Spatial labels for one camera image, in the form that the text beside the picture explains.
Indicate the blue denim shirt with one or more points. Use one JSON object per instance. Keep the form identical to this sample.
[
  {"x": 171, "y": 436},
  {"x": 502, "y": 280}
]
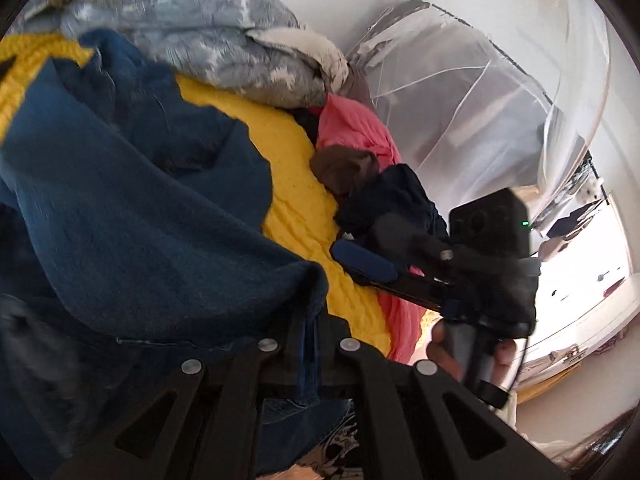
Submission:
[{"x": 150, "y": 210}]

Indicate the person's right hand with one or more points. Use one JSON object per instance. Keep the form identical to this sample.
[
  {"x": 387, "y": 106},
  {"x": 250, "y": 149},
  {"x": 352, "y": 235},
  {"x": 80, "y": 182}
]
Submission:
[{"x": 440, "y": 350}]

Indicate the pink garment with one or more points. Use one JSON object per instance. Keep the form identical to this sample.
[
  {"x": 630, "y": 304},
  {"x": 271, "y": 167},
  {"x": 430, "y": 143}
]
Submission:
[{"x": 355, "y": 125}]

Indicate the white mosquito net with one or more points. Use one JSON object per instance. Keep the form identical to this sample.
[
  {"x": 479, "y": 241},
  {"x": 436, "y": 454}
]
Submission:
[{"x": 590, "y": 85}]

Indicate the dark navy garment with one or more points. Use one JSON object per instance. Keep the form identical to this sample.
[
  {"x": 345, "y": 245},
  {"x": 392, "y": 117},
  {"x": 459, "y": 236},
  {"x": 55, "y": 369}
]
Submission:
[{"x": 395, "y": 195}]

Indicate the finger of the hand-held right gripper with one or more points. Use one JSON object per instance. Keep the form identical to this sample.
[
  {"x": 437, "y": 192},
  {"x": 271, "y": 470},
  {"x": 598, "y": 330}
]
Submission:
[
  {"x": 365, "y": 260},
  {"x": 400, "y": 232}
]

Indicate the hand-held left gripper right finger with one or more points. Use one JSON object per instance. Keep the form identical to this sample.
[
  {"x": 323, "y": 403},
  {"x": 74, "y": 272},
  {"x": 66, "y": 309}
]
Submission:
[{"x": 365, "y": 375}]

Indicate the grey floral duvet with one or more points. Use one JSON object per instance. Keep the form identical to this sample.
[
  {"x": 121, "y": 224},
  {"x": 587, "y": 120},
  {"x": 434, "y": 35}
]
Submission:
[{"x": 200, "y": 15}]

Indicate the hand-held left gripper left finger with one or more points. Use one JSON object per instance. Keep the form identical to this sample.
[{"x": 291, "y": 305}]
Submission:
[{"x": 250, "y": 360}]

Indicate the yellow dotted blanket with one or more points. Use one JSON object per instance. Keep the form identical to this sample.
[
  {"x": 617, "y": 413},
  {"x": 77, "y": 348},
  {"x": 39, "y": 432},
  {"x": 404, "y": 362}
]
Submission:
[{"x": 300, "y": 170}]

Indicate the brown garment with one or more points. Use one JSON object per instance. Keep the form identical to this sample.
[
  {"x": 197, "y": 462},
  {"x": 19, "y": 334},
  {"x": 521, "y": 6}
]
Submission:
[{"x": 345, "y": 165}]

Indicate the black white printed cloth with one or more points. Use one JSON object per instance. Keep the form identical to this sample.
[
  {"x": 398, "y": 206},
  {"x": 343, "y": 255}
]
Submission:
[{"x": 340, "y": 447}]

